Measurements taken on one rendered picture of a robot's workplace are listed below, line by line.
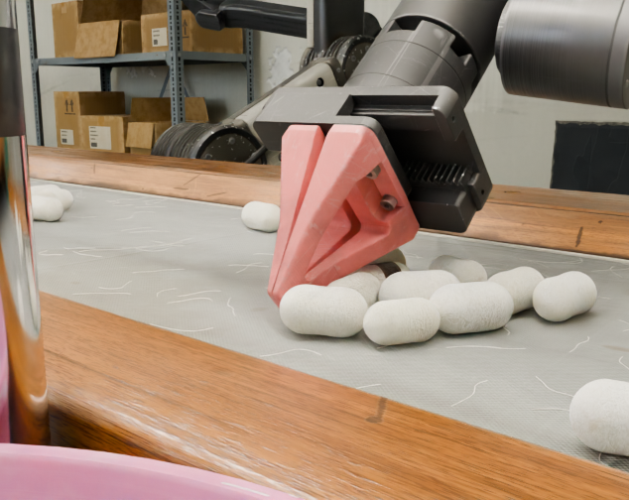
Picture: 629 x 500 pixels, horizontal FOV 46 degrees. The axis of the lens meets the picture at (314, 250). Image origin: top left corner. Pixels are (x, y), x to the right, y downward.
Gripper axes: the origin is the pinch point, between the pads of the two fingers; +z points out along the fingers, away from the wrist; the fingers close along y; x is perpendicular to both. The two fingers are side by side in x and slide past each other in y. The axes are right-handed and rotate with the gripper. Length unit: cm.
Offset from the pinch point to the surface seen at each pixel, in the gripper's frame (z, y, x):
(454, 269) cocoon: -5.9, 3.6, 5.4
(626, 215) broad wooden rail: -18.6, 6.7, 15.5
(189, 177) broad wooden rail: -18.2, -33.2, 15.6
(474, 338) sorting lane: -1.4, 7.2, 3.3
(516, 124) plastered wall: -158, -85, 144
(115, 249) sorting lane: -2.5, -18.6, 4.2
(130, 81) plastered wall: -176, -301, 137
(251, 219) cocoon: -10.4, -16.1, 10.1
